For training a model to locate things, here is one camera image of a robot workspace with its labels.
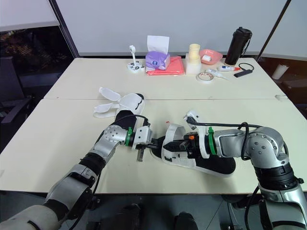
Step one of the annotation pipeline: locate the white glue bottle red cap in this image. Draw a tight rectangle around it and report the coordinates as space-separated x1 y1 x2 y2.
217 65 241 72

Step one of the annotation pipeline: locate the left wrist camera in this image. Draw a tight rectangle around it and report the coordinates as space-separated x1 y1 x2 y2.
130 126 153 150

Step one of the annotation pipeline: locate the white stand with patterned base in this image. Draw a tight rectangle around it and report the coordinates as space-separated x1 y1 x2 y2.
126 45 146 73

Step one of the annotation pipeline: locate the pink plastic bowl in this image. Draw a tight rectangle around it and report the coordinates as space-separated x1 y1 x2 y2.
199 49 223 66

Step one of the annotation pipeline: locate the clear glue tube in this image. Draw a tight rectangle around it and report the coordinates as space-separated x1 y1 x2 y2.
206 69 230 81

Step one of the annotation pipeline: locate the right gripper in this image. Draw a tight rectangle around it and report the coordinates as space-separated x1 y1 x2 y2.
183 133 205 159

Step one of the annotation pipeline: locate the white cup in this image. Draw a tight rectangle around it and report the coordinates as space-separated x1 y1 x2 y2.
271 63 289 80

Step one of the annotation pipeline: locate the black cable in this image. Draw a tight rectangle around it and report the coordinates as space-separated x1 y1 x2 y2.
117 114 151 127
188 117 263 161

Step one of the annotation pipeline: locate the black tumbler bottle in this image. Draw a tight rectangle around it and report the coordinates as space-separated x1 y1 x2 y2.
224 26 253 66

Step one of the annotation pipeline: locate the white and black sandal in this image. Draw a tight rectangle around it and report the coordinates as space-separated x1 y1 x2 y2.
92 86 147 135
150 122 237 178

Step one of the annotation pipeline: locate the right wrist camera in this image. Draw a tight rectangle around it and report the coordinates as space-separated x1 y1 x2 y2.
183 110 201 130

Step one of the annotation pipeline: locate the roll of tape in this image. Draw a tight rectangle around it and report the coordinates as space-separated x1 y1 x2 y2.
195 71 215 85

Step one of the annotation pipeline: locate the coral red folder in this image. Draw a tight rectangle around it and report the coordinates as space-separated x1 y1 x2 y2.
145 55 186 77

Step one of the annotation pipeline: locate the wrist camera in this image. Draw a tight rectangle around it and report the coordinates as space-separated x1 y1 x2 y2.
130 126 153 150
183 110 201 130

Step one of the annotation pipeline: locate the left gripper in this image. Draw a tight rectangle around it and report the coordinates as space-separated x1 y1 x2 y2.
134 138 166 163

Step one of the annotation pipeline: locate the cream stacked cylinder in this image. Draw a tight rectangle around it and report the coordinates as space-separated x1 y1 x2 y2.
188 43 201 63

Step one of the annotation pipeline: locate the black hub with cable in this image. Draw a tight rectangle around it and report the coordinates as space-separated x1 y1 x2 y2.
233 62 255 78

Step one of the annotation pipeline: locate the purple tissue pack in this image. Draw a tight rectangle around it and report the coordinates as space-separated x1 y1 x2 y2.
145 35 171 71

